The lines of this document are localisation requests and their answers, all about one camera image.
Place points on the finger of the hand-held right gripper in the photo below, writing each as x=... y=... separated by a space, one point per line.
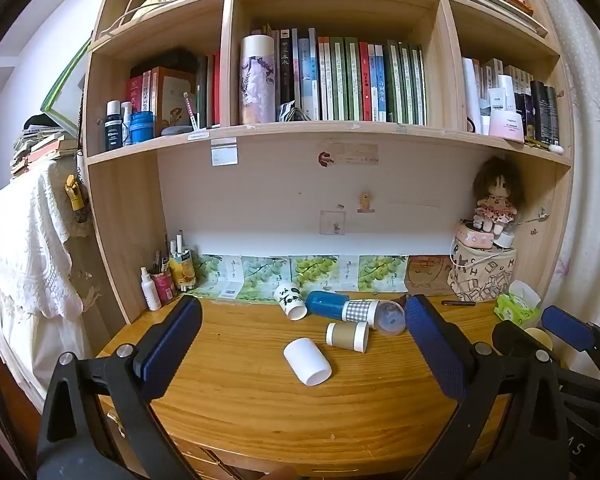
x=567 y=327
x=511 y=337

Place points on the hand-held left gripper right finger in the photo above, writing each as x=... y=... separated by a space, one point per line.
x=437 y=350

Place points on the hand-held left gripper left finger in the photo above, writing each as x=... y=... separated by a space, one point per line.
x=172 y=345

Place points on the yellow cup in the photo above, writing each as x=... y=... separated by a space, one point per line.
x=537 y=337

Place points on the translucent blue cup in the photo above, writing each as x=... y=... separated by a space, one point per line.
x=391 y=317

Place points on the checkered paper cup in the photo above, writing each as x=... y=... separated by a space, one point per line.
x=360 y=311

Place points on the tan paper cup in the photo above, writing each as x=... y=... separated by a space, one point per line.
x=345 y=335

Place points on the panda print white cup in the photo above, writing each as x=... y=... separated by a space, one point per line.
x=290 y=300

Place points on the plain white cup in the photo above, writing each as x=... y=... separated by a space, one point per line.
x=305 y=360

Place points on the green tissue pack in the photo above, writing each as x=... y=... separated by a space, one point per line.
x=515 y=310

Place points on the black pen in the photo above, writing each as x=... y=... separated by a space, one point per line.
x=459 y=303

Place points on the white spray bottle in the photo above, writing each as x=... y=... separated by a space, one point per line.
x=151 y=292

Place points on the red pen holder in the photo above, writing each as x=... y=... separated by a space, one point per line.
x=164 y=285

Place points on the letter print storage bag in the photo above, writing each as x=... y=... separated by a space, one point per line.
x=480 y=275

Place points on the brown cartoon card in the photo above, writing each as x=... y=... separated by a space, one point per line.
x=427 y=275

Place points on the yellow box with pens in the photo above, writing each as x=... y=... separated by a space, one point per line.
x=184 y=270

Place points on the pink music box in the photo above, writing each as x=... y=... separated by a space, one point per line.
x=472 y=236

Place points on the wooden bookshelf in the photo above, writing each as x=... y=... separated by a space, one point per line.
x=125 y=210

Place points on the curly haired rag doll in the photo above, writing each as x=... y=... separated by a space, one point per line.
x=497 y=190

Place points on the small bear sticker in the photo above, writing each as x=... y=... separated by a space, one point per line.
x=365 y=201

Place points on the yellow hanging toy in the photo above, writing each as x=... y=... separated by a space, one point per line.
x=75 y=192

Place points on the white lace cloth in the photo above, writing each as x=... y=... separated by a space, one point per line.
x=20 y=240

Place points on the white shelf label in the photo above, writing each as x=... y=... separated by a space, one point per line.
x=224 y=154

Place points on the pink carton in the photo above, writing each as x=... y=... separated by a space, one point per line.
x=507 y=127

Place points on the grey oval case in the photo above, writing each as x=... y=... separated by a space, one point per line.
x=176 y=130

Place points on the blue jar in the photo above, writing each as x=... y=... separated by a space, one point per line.
x=141 y=129

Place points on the white patterned curtain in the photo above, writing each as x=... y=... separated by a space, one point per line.
x=590 y=110

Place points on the black bottle with white cap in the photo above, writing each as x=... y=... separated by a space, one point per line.
x=113 y=130

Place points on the white and black books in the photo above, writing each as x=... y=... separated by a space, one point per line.
x=540 y=105

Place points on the slim white bottle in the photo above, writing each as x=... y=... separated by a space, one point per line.
x=126 y=120

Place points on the pile of old books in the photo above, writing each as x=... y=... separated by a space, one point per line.
x=40 y=147

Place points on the white cosmetic bottle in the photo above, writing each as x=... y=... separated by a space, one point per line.
x=502 y=95

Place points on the red and dark books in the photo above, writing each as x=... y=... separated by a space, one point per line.
x=170 y=95

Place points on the grey patterned pouch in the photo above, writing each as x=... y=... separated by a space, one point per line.
x=292 y=112

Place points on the green framed board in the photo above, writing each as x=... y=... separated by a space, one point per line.
x=62 y=90

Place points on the floral print cylinder flask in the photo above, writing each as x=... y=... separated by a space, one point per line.
x=257 y=80

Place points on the row of green and blue books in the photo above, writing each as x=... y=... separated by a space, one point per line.
x=355 y=80

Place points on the beige paper bag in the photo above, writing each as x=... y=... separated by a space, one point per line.
x=150 y=7

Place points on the small square wall card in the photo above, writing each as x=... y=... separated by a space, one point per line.
x=332 y=222

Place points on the faded wall sticker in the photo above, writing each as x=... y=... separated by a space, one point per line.
x=350 y=155

